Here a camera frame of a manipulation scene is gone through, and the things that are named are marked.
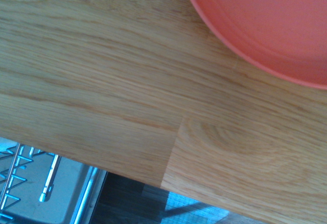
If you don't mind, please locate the coral pink plastic plate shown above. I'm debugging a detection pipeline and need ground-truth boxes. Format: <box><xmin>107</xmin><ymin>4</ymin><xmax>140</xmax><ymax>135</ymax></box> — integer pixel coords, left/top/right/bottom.
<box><xmin>180</xmin><ymin>0</ymin><xmax>327</xmax><ymax>90</ymax></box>

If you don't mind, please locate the grey dishwasher door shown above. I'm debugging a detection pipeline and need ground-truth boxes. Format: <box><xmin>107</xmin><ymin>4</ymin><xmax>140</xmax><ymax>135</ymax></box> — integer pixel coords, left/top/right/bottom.
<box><xmin>0</xmin><ymin>136</ymin><xmax>108</xmax><ymax>224</ymax></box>

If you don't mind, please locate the metal wire dishwasher rack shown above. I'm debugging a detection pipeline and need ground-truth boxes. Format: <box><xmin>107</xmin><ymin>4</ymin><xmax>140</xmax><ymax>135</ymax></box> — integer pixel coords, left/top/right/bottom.
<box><xmin>0</xmin><ymin>142</ymin><xmax>62</xmax><ymax>212</ymax></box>

